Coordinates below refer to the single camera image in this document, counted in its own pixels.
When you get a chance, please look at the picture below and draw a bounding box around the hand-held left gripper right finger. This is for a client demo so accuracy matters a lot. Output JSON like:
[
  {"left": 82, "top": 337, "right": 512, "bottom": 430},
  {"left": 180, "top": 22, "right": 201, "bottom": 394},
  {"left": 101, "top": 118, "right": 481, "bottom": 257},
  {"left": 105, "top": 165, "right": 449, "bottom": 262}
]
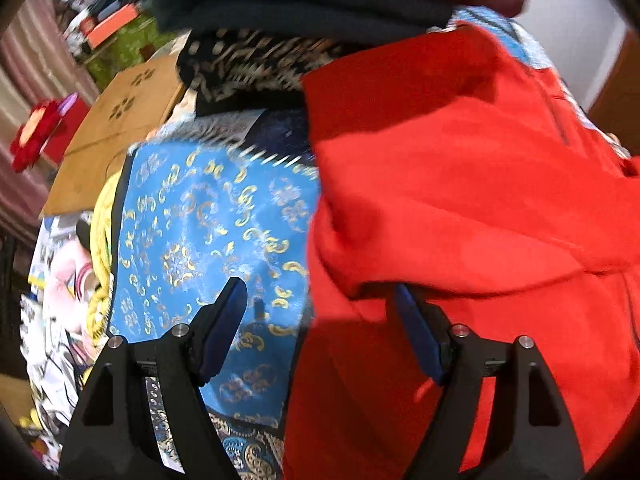
[{"left": 392, "top": 282, "right": 586, "bottom": 480}]

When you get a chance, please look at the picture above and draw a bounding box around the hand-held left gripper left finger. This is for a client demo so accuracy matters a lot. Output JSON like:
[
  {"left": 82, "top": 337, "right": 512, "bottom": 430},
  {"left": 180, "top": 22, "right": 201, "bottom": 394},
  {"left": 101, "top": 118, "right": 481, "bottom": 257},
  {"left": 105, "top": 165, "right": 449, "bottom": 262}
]
[{"left": 59, "top": 276, "right": 249, "bottom": 480}]

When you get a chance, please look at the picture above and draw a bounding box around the red garment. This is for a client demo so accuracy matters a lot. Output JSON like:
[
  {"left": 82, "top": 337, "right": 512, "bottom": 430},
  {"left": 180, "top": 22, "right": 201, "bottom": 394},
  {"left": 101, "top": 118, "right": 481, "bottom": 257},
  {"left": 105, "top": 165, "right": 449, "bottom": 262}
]
[{"left": 282, "top": 25, "right": 640, "bottom": 480}]

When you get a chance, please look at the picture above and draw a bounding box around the blue gold ornate cloth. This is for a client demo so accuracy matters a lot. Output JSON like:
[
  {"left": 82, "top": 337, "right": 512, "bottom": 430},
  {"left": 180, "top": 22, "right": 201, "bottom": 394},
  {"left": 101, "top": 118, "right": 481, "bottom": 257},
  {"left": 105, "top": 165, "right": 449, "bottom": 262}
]
[{"left": 102, "top": 107, "right": 323, "bottom": 480}]

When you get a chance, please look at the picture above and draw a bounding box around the yellow braided fringe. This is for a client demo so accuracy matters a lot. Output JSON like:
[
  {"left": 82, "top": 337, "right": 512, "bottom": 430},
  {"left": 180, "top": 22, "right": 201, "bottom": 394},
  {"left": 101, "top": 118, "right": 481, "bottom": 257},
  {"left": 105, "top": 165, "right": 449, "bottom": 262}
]
[{"left": 85, "top": 170, "right": 131, "bottom": 341}]

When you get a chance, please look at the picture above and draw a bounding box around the cartoon printed sheet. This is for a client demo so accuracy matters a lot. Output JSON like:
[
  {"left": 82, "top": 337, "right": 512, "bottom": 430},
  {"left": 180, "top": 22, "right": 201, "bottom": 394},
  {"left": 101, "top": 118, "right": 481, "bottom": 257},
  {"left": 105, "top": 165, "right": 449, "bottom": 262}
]
[{"left": 20, "top": 210, "right": 166, "bottom": 471}]

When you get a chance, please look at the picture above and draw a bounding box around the brown cardboard box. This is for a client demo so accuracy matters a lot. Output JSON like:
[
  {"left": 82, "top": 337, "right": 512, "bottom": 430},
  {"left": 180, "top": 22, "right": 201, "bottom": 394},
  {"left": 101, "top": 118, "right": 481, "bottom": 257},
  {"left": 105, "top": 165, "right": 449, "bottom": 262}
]
[{"left": 39, "top": 55, "right": 188, "bottom": 218}]

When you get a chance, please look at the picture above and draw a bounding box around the red box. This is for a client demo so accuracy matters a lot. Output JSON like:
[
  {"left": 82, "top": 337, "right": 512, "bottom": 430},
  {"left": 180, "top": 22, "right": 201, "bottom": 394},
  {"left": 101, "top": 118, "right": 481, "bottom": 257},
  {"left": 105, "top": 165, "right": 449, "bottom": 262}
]
[{"left": 42, "top": 95, "right": 92, "bottom": 166}]

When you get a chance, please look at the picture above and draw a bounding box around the black beige patterned garment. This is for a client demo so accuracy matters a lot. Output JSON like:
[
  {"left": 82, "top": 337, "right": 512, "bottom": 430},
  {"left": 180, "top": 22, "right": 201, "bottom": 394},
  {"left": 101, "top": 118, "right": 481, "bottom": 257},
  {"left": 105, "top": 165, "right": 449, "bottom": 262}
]
[{"left": 177, "top": 27, "right": 351, "bottom": 116}]

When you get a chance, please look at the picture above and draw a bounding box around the red fabric flower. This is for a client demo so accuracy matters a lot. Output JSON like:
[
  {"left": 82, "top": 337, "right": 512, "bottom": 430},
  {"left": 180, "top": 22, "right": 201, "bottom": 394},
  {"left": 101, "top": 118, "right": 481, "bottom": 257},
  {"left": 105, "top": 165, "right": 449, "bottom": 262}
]
[{"left": 10, "top": 100, "right": 66, "bottom": 173}]

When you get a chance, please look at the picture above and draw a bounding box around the green patterned box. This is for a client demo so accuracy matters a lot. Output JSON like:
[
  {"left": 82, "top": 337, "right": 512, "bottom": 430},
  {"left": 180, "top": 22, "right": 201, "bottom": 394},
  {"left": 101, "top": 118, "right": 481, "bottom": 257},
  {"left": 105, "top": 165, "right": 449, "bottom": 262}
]
[{"left": 82, "top": 15, "right": 176, "bottom": 91}]

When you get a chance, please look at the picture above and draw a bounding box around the wooden door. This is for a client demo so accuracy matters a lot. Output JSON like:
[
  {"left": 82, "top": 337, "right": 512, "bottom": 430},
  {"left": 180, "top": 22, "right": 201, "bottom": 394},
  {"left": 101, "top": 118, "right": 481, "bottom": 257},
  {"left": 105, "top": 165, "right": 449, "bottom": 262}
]
[{"left": 590, "top": 30, "right": 640, "bottom": 156}]

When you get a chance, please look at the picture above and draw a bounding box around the pink striped curtain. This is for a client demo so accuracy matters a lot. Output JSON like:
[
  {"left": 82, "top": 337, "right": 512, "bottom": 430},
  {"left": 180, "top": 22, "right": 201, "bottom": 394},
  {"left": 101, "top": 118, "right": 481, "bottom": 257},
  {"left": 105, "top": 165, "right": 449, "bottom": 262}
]
[{"left": 0, "top": 0, "right": 101, "bottom": 231}]

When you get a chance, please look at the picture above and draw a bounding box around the orange box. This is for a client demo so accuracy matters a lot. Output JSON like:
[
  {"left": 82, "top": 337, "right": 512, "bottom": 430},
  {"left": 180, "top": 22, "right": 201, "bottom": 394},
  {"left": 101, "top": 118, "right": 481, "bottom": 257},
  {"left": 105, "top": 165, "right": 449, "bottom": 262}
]
[{"left": 82, "top": 2, "right": 141, "bottom": 46}]

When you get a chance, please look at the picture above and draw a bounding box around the dark teal folded garment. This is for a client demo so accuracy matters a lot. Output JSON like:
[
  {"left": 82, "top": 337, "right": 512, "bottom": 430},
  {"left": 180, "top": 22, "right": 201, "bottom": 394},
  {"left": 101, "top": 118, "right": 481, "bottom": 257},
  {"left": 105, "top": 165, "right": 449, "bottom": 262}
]
[{"left": 152, "top": 0, "right": 456, "bottom": 46}]

